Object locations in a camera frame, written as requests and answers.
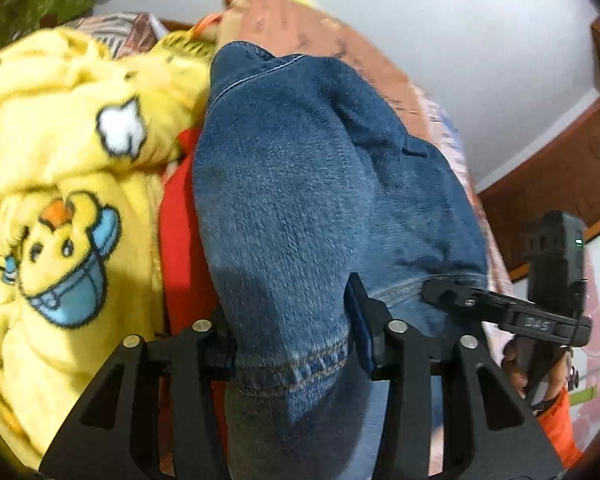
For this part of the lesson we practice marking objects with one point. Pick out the printed blanket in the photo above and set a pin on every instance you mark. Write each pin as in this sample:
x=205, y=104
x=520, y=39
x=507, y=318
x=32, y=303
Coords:
x=300, y=30

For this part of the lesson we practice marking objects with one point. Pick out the blue denim jeans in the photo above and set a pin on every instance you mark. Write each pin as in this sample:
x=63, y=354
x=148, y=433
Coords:
x=290, y=185

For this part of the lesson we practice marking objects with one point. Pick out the person's right hand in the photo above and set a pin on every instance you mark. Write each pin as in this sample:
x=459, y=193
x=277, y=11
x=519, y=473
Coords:
x=512, y=365

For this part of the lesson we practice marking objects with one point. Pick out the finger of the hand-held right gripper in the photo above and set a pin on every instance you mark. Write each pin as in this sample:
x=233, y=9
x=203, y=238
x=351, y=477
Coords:
x=460, y=297

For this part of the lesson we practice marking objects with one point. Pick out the person's right forearm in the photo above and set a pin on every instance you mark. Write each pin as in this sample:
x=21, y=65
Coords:
x=560, y=430

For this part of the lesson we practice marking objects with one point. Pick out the green and orange box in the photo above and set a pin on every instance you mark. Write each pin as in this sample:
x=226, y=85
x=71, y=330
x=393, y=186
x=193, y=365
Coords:
x=45, y=0

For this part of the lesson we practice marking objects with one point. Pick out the red cloth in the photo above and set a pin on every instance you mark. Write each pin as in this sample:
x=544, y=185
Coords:
x=180, y=240

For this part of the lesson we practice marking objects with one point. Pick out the wooden bed frame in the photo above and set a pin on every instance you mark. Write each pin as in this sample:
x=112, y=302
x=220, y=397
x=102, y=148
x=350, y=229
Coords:
x=177, y=24

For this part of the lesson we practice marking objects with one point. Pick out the yellow duck-print fleece blanket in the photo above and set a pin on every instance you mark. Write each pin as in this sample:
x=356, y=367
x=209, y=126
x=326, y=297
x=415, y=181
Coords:
x=55, y=160

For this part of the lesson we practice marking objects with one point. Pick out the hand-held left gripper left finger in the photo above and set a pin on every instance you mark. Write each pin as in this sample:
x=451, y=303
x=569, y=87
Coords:
x=220, y=355

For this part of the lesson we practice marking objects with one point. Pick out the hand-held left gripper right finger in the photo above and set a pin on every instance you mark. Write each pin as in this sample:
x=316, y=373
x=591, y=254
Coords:
x=360, y=325

